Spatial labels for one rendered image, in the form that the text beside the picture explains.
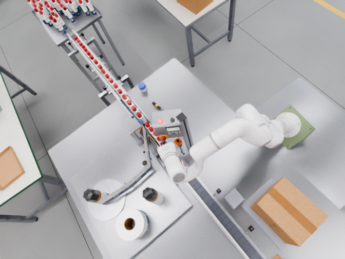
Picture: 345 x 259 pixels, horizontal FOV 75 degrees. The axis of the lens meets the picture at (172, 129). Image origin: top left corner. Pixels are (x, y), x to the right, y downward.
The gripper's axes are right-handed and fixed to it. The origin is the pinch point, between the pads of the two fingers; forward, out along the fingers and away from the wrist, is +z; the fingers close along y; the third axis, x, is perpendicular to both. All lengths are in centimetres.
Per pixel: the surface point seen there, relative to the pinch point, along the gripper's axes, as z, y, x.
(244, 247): -38, -19, 77
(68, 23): 203, 46, -71
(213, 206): -12, -13, 61
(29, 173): 73, 124, 20
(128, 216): -4, 43, 40
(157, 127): -3.1, -0.8, -13.8
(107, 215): 12, 62, 46
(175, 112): -0.6, -13.3, -16.4
